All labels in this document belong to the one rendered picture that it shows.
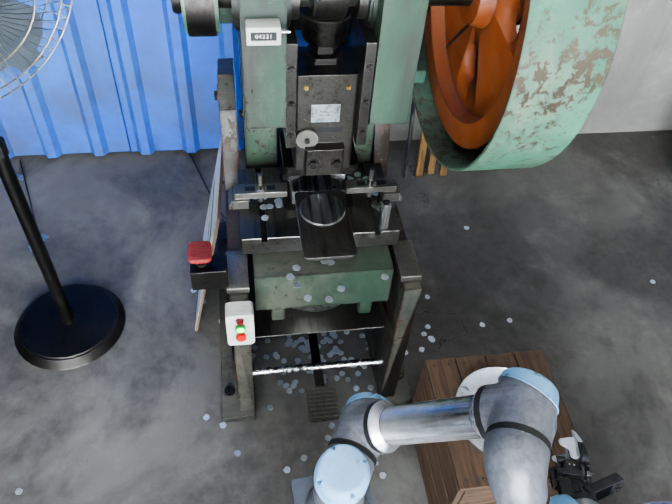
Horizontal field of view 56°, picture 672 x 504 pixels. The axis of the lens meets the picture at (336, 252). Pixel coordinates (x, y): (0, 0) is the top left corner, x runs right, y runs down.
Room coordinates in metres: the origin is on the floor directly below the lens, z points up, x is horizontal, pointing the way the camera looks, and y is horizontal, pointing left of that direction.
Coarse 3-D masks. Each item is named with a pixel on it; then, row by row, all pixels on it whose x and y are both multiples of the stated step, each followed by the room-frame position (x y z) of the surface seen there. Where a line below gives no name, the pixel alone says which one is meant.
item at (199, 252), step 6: (192, 246) 1.08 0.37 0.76; (198, 246) 1.08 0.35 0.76; (204, 246) 1.08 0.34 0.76; (210, 246) 1.09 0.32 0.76; (192, 252) 1.06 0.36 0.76; (198, 252) 1.06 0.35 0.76; (204, 252) 1.07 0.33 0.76; (210, 252) 1.07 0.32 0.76; (192, 258) 1.04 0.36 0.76; (198, 258) 1.04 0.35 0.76; (204, 258) 1.05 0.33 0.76; (210, 258) 1.05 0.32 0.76
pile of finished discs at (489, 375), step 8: (488, 368) 1.06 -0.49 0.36; (496, 368) 1.06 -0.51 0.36; (504, 368) 1.06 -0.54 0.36; (472, 376) 1.03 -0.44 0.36; (480, 376) 1.03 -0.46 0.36; (488, 376) 1.03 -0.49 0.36; (496, 376) 1.03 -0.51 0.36; (464, 384) 1.00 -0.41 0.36; (472, 384) 1.00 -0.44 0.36; (480, 384) 1.00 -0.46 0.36; (464, 392) 0.97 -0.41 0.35; (472, 392) 0.97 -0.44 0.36; (472, 440) 0.82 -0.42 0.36; (480, 440) 0.82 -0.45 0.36; (480, 448) 0.80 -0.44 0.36
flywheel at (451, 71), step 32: (480, 0) 1.36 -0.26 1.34; (512, 0) 1.32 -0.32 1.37; (448, 32) 1.61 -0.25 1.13; (480, 32) 1.40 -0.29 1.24; (512, 32) 1.30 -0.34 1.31; (448, 64) 1.55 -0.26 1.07; (480, 64) 1.36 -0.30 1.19; (512, 64) 1.14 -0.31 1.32; (448, 96) 1.45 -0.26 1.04; (480, 96) 1.32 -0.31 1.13; (448, 128) 1.37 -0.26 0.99; (480, 128) 1.19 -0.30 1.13
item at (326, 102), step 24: (312, 72) 1.29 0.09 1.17; (336, 72) 1.30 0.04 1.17; (312, 96) 1.27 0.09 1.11; (336, 96) 1.29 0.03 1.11; (312, 120) 1.27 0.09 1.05; (336, 120) 1.29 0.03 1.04; (312, 144) 1.26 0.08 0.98; (336, 144) 1.28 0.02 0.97; (312, 168) 1.23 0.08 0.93; (336, 168) 1.26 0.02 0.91
